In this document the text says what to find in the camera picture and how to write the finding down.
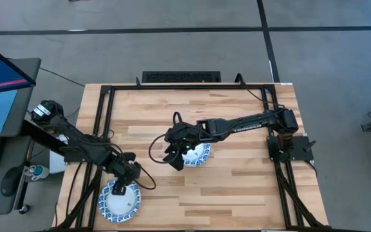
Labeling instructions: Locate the black computer mouse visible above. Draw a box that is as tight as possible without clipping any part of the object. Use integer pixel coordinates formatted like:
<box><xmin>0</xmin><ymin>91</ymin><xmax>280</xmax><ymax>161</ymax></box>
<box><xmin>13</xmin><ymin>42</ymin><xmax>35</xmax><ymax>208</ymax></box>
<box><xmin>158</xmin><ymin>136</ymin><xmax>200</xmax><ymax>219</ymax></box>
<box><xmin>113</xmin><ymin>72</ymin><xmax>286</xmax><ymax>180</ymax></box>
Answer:
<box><xmin>0</xmin><ymin>166</ymin><xmax>23</xmax><ymax>198</ymax></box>

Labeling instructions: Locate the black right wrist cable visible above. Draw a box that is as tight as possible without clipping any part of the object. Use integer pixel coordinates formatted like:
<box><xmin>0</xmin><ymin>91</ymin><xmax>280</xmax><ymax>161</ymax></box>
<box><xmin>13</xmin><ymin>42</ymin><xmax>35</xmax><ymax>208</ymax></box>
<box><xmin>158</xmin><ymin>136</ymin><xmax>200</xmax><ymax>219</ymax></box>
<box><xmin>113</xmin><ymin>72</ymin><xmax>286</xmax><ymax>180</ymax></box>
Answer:
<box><xmin>147</xmin><ymin>111</ymin><xmax>184</xmax><ymax>166</ymax></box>

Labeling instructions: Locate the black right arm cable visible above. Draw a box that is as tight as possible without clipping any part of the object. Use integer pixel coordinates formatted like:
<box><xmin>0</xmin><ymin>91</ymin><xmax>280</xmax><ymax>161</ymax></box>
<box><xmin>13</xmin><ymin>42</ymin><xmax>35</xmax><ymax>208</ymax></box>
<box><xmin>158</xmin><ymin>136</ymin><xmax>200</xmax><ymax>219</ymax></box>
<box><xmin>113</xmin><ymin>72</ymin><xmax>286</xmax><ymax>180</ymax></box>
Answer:
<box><xmin>235</xmin><ymin>73</ymin><xmax>285</xmax><ymax>109</ymax></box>

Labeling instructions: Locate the thin black floor cable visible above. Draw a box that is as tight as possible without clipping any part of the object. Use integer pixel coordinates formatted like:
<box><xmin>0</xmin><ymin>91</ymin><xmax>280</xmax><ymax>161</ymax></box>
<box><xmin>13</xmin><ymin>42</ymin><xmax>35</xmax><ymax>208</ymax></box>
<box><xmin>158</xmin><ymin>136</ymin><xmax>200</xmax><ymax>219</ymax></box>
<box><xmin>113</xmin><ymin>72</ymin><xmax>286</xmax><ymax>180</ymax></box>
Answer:
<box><xmin>39</xmin><ymin>66</ymin><xmax>86</xmax><ymax>88</ymax></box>

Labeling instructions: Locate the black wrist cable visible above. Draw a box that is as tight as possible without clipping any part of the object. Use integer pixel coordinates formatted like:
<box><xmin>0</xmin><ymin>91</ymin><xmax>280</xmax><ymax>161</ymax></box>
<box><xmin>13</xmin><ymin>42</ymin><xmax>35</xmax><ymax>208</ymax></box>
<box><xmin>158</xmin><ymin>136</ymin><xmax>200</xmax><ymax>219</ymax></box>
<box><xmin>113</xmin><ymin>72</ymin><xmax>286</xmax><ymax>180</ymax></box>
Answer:
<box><xmin>147</xmin><ymin>111</ymin><xmax>184</xmax><ymax>166</ymax></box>
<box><xmin>133</xmin><ymin>162</ymin><xmax>157</xmax><ymax>191</ymax></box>

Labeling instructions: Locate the black vented box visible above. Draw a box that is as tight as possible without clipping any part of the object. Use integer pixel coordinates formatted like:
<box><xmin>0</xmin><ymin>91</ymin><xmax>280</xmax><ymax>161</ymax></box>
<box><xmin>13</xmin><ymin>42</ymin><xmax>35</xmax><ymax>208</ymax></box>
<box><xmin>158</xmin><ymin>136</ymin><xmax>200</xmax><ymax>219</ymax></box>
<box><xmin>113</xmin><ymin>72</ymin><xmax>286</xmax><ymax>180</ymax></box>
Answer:
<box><xmin>141</xmin><ymin>70</ymin><xmax>222</xmax><ymax>84</ymax></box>

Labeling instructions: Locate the grey computer desk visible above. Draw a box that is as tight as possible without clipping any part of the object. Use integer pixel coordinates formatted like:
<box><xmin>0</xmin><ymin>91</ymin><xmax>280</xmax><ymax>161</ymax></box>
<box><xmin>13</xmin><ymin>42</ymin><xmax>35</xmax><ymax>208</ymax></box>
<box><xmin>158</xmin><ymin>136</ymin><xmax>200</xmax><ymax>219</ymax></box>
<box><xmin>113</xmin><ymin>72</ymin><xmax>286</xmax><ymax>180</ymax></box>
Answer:
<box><xmin>0</xmin><ymin>57</ymin><xmax>42</xmax><ymax>217</ymax></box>

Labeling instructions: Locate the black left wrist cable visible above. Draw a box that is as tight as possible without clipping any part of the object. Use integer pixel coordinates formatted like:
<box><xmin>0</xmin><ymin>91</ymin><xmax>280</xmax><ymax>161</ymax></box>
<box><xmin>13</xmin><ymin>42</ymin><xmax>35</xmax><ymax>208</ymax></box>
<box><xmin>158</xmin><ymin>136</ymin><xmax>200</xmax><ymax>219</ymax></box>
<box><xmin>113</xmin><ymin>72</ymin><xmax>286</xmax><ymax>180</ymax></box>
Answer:
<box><xmin>133</xmin><ymin>162</ymin><xmax>157</xmax><ymax>191</ymax></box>

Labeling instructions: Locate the black aluminium table frame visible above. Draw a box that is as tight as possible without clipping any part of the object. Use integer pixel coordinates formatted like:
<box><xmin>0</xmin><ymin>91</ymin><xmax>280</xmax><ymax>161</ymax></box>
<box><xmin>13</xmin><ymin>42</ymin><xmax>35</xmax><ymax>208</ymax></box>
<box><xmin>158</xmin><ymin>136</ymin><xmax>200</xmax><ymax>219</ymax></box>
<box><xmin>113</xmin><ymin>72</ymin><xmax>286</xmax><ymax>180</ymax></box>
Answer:
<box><xmin>52</xmin><ymin>82</ymin><xmax>331</xmax><ymax>232</ymax></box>

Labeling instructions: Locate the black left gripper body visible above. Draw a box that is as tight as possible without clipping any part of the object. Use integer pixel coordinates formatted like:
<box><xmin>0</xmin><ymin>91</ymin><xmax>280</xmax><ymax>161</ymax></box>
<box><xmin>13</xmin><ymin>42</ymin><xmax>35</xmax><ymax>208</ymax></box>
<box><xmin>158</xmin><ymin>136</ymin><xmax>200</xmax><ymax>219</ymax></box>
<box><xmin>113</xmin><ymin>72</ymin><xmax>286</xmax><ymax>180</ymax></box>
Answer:
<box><xmin>111</xmin><ymin>153</ymin><xmax>142</xmax><ymax>186</ymax></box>

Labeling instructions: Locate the white teal bottle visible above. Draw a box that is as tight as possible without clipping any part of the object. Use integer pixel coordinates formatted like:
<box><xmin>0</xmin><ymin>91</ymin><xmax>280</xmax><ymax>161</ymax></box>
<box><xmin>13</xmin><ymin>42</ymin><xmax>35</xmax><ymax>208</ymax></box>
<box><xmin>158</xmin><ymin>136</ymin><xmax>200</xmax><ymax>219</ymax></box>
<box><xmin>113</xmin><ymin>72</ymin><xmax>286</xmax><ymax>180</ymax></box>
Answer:
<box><xmin>23</xmin><ymin>164</ymin><xmax>50</xmax><ymax>181</ymax></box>

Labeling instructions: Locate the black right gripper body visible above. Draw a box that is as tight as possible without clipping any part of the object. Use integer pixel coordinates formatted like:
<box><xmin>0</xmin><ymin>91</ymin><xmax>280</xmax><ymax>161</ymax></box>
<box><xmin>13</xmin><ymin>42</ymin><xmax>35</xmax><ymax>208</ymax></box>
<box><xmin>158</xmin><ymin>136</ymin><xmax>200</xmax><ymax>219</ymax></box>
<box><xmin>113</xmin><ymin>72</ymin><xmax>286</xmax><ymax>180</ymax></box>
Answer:
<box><xmin>166</xmin><ymin>124</ymin><xmax>206</xmax><ymax>154</ymax></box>

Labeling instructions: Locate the blue patterned paper bowl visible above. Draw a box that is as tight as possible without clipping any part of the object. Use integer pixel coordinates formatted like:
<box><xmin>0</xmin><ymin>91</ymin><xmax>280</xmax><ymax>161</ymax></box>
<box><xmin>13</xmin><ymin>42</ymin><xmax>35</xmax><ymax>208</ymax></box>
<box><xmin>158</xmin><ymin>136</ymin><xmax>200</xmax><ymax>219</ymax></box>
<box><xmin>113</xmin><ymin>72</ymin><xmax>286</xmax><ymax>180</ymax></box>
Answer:
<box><xmin>181</xmin><ymin>142</ymin><xmax>212</xmax><ymax>168</ymax></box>
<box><xmin>97</xmin><ymin>177</ymin><xmax>142</xmax><ymax>224</ymax></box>

